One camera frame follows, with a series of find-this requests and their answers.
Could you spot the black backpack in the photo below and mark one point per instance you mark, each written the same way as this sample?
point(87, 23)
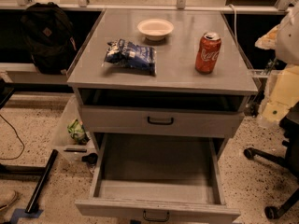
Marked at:
point(49, 37)

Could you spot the closed grey upper drawer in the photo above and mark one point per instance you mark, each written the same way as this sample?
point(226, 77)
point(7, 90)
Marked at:
point(110, 119)

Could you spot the clear plastic bin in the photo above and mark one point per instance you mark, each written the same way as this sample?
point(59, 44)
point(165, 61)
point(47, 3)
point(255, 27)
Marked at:
point(61, 139)

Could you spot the white bowl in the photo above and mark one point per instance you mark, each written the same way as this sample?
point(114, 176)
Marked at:
point(155, 29)

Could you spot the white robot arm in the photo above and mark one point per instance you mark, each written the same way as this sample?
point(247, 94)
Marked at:
point(284, 38)

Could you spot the black metal floor bar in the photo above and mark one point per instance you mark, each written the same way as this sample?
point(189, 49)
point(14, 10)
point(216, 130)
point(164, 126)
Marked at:
point(32, 206)

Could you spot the red coke can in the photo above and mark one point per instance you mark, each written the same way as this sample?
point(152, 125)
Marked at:
point(207, 55)

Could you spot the grey drawer cabinet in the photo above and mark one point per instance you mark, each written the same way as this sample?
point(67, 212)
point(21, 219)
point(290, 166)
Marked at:
point(176, 85)

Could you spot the blue floor tape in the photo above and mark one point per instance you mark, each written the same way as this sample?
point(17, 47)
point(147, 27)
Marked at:
point(20, 213)

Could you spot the green snack bag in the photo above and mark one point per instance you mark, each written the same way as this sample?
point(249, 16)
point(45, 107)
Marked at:
point(77, 132)

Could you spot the tan shoe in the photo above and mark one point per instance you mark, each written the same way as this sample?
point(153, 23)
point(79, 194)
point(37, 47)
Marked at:
point(7, 198)

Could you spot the open grey drawer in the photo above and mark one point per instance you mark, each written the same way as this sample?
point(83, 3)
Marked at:
point(158, 179)

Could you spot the blue chip bag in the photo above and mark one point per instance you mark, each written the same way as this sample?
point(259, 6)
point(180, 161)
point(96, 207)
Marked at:
point(130, 55)

